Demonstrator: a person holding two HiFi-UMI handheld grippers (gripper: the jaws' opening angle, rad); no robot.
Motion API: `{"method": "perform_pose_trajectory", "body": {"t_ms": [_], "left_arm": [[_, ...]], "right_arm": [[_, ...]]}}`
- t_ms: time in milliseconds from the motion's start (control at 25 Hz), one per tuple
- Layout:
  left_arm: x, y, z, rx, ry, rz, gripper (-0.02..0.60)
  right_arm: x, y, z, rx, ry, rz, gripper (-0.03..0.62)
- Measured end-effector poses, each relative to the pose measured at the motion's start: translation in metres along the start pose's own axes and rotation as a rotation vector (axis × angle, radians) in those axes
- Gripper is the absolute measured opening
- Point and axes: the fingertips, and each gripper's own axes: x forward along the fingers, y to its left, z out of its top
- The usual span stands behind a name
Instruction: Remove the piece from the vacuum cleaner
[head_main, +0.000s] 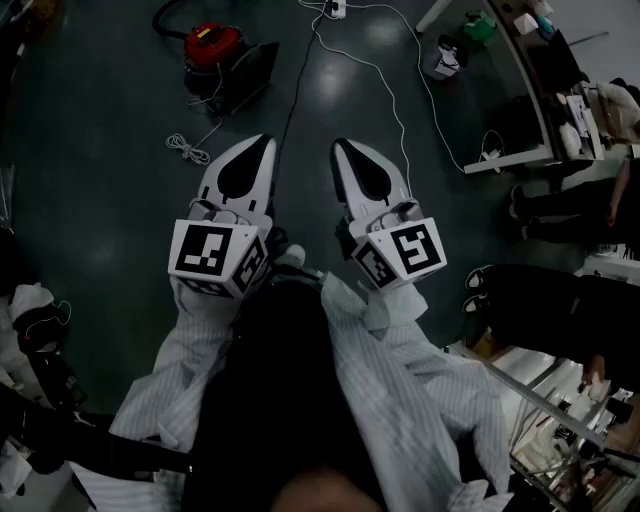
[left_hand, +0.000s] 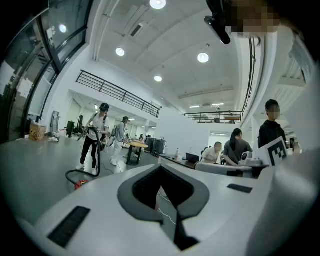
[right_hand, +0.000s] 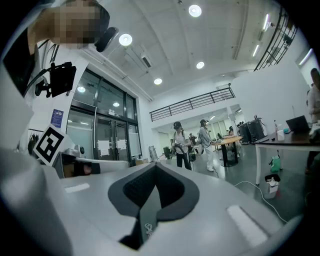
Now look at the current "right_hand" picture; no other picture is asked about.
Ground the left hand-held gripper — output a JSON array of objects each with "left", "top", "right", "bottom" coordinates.
[{"left": 32, "top": 123, "right": 130, "bottom": 180}]

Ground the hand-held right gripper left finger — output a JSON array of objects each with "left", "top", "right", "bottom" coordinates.
[{"left": 0, "top": 147, "right": 157, "bottom": 256}]

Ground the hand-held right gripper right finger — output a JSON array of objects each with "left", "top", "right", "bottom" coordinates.
[{"left": 139, "top": 161, "right": 304, "bottom": 256}]

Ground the glass entrance door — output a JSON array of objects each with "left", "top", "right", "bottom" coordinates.
[{"left": 66, "top": 68, "right": 143, "bottom": 166}]

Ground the white floor bin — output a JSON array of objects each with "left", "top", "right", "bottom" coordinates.
[{"left": 264, "top": 174, "right": 281, "bottom": 200}]

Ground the clothes rack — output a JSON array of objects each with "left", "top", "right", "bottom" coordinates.
[{"left": 26, "top": 128, "right": 42, "bottom": 156}]

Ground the round wooden table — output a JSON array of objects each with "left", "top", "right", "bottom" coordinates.
[{"left": 211, "top": 136, "right": 244, "bottom": 168}]

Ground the black equipment case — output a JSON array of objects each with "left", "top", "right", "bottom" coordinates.
[
  {"left": 238, "top": 121, "right": 251, "bottom": 144},
  {"left": 247, "top": 117, "right": 269, "bottom": 144}
]

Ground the black chest-mounted device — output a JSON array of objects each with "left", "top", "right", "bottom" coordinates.
[{"left": 34, "top": 61, "right": 77, "bottom": 99}]

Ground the black balcony railing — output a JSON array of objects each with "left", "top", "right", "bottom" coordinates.
[{"left": 149, "top": 86, "right": 236, "bottom": 123}]

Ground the ceiling air conditioner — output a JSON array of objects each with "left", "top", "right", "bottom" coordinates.
[{"left": 123, "top": 44, "right": 153, "bottom": 70}]

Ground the white table with dark top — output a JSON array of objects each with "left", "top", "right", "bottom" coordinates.
[{"left": 252, "top": 129, "right": 320, "bottom": 186}]

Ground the black laptop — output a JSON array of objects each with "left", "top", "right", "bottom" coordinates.
[{"left": 285, "top": 115, "right": 312, "bottom": 135}]

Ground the person's head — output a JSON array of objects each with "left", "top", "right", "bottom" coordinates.
[{"left": 27, "top": 0, "right": 111, "bottom": 51}]

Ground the black grid railing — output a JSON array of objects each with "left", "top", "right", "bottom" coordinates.
[{"left": 253, "top": 7, "right": 299, "bottom": 72}]

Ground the white metal frame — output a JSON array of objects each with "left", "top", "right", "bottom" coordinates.
[{"left": 149, "top": 145, "right": 159, "bottom": 162}]

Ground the white floor cable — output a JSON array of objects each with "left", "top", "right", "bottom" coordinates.
[{"left": 234, "top": 180, "right": 288, "bottom": 224}]

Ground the blue wall poster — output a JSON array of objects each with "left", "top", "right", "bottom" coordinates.
[{"left": 50, "top": 108, "right": 65, "bottom": 129}]

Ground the black lanyard cable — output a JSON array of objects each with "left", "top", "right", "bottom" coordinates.
[{"left": 23, "top": 39, "right": 60, "bottom": 98}]

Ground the black head camera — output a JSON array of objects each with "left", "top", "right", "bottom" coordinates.
[{"left": 94, "top": 26, "right": 120, "bottom": 53}]

